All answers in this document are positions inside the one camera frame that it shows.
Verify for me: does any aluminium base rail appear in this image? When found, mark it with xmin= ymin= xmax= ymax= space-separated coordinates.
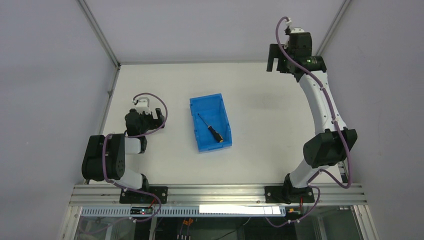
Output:
xmin=69 ymin=183 xmax=368 ymax=207

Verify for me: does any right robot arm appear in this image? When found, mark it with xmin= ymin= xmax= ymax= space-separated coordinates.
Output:
xmin=266 ymin=28 xmax=358 ymax=204

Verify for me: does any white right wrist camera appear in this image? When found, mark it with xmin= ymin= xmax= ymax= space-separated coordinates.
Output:
xmin=290 ymin=27 xmax=305 ymax=34

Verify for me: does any black yellow screwdriver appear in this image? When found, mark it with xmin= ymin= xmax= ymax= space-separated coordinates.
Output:
xmin=197 ymin=113 xmax=224 ymax=143

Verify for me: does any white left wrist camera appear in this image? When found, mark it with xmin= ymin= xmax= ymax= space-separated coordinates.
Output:
xmin=132 ymin=97 xmax=152 ymax=115

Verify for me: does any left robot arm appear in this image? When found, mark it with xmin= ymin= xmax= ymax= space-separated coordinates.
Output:
xmin=81 ymin=108 xmax=165 ymax=192

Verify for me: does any white slotted cable duct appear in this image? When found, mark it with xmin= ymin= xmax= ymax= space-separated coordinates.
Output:
xmin=81 ymin=204 xmax=286 ymax=218

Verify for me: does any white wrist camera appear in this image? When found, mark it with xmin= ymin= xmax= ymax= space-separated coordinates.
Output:
xmin=290 ymin=27 xmax=305 ymax=34
xmin=132 ymin=97 xmax=152 ymax=115

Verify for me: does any aluminium frame post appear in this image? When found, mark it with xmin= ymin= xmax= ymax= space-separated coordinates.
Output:
xmin=76 ymin=0 xmax=121 ymax=69

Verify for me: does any blue plastic bin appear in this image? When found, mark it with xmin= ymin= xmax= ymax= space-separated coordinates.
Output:
xmin=189 ymin=93 xmax=233 ymax=153

